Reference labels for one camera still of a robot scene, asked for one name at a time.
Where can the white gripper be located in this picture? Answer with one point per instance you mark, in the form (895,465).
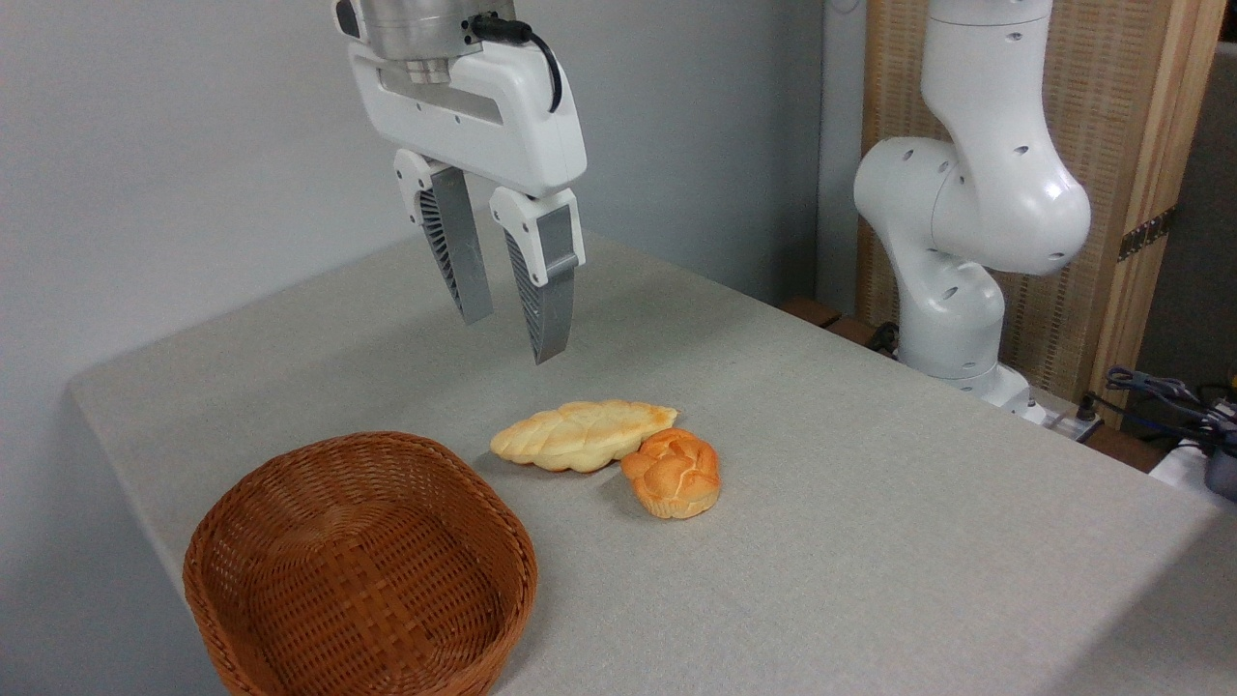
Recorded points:
(503,126)

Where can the long pale braided bread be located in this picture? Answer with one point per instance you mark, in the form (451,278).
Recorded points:
(580,435)

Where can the round orange braided bread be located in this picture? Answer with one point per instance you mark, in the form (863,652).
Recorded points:
(674,474)

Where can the brown wicker basket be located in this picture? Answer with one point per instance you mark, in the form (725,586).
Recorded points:
(358,570)

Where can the white power strip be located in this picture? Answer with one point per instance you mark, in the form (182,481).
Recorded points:
(1058,418)

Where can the white box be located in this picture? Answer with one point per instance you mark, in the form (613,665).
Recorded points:
(1179,469)

